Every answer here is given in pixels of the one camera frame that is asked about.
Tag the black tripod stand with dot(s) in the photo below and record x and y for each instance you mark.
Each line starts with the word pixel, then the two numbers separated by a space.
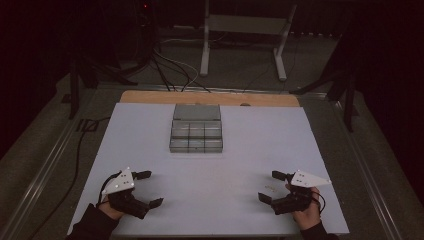
pixel 74 90
pixel 349 100

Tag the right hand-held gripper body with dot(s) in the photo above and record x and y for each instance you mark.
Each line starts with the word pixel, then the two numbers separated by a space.
pixel 306 180

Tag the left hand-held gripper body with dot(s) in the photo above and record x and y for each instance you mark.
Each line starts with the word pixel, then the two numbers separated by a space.
pixel 118 182

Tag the person's right hand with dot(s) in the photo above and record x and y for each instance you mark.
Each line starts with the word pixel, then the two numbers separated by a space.
pixel 310 216

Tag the white table cover sheet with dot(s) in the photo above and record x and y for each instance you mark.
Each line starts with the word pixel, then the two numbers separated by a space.
pixel 206 186

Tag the metal floor rail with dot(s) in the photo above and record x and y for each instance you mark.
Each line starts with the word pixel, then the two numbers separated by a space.
pixel 43 173
pixel 363 166

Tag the white metal stand frame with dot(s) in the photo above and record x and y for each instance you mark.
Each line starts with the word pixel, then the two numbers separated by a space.
pixel 245 25

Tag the person's left hand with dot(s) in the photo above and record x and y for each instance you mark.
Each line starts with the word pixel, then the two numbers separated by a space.
pixel 109 210

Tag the clear plastic compartment box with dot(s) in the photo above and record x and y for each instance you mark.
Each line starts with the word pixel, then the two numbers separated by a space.
pixel 196 130

